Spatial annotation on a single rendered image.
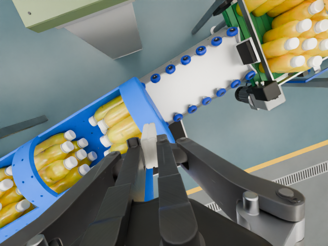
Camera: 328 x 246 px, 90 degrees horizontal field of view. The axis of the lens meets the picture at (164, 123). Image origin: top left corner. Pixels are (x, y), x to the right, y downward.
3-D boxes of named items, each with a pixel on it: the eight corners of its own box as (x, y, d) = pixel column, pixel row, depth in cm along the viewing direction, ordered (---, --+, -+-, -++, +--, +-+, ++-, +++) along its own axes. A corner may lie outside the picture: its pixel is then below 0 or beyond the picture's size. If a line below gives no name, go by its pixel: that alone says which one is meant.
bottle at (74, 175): (39, 205, 59) (82, 179, 58) (32, 187, 61) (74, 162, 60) (54, 198, 66) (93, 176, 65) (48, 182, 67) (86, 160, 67)
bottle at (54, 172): (23, 175, 59) (66, 150, 59) (39, 186, 63) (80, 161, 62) (12, 192, 53) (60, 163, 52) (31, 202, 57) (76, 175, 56)
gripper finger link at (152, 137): (148, 139, 15) (155, 138, 15) (149, 122, 22) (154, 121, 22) (153, 168, 16) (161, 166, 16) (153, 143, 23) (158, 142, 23)
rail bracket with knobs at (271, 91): (247, 84, 81) (260, 84, 71) (260, 76, 81) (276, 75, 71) (254, 101, 83) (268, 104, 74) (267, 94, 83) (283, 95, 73)
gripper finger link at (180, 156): (157, 152, 14) (192, 145, 14) (155, 134, 19) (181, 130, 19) (160, 168, 14) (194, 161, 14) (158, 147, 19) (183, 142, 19)
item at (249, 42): (230, 47, 74) (245, 40, 61) (234, 44, 73) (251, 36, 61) (238, 67, 76) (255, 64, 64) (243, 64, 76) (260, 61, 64)
